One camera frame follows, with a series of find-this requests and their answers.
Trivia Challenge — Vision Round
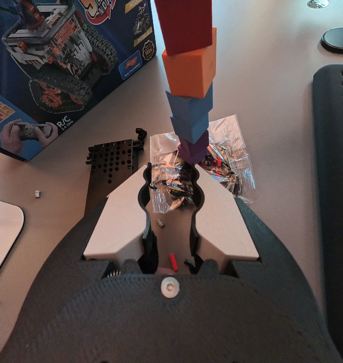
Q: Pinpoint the black perforated building plate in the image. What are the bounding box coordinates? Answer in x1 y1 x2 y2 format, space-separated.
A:
85 138 145 214

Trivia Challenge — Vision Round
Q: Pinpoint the orange foam cube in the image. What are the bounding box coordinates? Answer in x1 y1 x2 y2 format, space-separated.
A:
161 27 217 98

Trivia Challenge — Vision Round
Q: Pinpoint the blue foam cube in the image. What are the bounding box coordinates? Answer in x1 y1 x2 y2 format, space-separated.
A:
170 112 210 145
165 82 214 119

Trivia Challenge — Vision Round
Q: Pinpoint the small clear parts bag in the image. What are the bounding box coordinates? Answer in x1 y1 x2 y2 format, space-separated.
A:
152 181 195 215

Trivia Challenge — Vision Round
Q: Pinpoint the black round disc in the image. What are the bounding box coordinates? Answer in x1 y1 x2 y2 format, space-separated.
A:
320 27 343 51

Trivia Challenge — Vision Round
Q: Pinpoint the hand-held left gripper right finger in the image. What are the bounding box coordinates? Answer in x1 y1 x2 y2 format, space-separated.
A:
189 164 260 274

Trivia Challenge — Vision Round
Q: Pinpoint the black perforated pad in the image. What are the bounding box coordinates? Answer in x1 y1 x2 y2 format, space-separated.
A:
313 65 343 363

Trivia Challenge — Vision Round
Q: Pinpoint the white booklet stand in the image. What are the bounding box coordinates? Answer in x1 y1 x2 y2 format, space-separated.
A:
0 198 24 285

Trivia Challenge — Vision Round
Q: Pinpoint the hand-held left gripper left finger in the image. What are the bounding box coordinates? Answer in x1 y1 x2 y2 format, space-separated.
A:
83 164 159 274

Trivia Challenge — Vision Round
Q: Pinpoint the red foam cube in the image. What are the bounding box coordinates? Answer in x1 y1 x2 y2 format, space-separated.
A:
154 0 213 56

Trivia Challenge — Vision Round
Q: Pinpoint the blue robot kit box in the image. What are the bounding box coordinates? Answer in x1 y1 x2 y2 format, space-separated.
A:
0 0 156 162

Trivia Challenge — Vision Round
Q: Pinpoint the clear plastic parts bag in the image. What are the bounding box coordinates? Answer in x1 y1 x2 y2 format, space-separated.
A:
150 114 256 204

